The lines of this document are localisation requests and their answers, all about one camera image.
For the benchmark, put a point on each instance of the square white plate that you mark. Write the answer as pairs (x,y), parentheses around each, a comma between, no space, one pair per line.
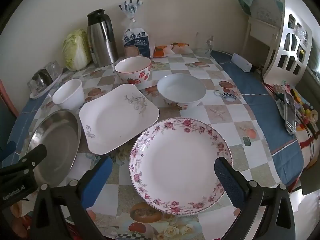
(112,120)

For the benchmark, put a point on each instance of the blue tablecloth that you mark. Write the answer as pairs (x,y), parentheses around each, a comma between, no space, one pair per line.
(262,110)

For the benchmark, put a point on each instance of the pale cloth bag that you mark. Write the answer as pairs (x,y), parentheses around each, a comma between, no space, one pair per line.
(265,10)

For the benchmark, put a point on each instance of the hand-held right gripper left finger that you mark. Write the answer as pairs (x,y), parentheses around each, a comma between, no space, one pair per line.
(100,177)

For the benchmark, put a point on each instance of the napa cabbage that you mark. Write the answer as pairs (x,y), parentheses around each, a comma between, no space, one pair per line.
(75,50)

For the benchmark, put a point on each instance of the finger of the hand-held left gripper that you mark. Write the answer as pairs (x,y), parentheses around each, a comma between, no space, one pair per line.
(35,156)
(7,151)

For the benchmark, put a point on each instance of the pale blue bowl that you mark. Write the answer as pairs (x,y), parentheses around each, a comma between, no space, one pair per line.
(180,90)

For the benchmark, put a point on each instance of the white chair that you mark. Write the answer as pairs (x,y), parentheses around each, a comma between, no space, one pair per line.
(262,31)

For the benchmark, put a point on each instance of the stainless steel basin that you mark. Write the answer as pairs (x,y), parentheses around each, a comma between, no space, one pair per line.
(57,140)

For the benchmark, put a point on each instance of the strawberry print bowl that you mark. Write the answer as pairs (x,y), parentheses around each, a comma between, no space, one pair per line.
(135,76)

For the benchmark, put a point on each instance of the clear glass pitcher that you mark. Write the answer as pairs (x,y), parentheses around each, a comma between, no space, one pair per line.
(203,47)

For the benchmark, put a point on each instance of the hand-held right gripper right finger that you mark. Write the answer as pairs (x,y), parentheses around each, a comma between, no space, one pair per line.
(228,180)

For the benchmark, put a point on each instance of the silver remote control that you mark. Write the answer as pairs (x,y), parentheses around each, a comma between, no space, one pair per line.
(290,115)

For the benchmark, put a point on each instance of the clear glass cup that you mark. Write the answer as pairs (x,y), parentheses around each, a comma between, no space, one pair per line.
(53,68)

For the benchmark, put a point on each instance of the white power box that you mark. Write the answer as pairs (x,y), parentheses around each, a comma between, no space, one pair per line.
(241,62)

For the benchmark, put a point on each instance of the colourful patterned cloth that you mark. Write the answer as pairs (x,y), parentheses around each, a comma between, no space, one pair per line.
(307,120)

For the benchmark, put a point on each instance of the dark glass cup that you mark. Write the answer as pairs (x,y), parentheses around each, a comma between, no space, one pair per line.
(41,80)

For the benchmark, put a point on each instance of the glass cups on tray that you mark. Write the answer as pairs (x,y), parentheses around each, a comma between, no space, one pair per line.
(53,83)

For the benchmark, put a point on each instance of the small white bowl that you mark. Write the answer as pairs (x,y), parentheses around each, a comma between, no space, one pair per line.
(68,92)

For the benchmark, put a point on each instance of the round floral plate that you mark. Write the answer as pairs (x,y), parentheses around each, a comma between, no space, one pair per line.
(175,167)

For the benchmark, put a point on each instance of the dark teal furniture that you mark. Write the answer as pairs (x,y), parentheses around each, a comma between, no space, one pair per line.
(7,120)

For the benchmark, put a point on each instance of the bagged toast bread loaf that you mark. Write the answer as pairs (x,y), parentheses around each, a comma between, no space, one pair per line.
(136,42)

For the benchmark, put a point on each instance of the stainless steel thermos jug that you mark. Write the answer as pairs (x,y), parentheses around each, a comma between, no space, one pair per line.
(102,42)

